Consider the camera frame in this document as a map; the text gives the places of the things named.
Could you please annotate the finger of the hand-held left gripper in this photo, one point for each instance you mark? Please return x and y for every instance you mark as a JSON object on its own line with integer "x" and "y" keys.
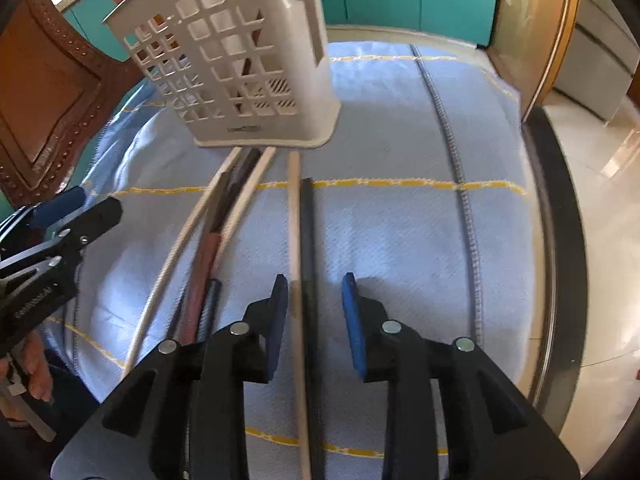
{"x": 57, "y": 207}
{"x": 95, "y": 217}

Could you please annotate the reddish brown chopstick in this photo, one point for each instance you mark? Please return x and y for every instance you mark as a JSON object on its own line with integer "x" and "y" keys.
{"x": 202, "y": 272}

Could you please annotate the light blue towel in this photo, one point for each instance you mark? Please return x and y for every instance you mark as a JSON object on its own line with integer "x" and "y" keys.
{"x": 400, "y": 210}

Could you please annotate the brown wooden chair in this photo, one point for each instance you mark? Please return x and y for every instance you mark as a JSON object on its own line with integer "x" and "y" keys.
{"x": 45, "y": 85}

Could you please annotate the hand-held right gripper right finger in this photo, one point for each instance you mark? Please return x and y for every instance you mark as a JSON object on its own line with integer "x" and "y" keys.
{"x": 352, "y": 330}

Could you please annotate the white plastic utensil basket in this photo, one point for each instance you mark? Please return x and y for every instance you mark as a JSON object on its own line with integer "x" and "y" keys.
{"x": 306, "y": 75}

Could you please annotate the light wooden chopstick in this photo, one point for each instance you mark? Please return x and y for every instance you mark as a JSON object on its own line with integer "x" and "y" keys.
{"x": 295, "y": 235}
{"x": 250, "y": 187}

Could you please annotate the person's left hand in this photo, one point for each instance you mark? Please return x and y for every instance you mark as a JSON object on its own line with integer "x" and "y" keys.
{"x": 39, "y": 370}

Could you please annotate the dark brown chopstick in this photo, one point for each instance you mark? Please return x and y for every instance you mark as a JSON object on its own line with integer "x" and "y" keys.
{"x": 236, "y": 184}

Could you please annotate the bundle of mixed chopsticks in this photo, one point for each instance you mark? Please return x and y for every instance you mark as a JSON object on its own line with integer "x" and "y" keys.
{"x": 175, "y": 259}

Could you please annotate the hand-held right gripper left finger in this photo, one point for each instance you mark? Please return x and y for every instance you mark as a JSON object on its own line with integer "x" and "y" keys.
{"x": 278, "y": 330}

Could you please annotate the wooden framed glass door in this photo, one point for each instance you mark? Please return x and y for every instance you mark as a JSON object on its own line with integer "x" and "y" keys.
{"x": 535, "y": 25}

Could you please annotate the black chopstick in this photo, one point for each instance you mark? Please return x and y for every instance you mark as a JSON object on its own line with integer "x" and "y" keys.
{"x": 210, "y": 305}
{"x": 308, "y": 260}

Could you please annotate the grey refrigerator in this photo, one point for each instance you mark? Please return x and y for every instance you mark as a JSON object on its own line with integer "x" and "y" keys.
{"x": 600, "y": 45}

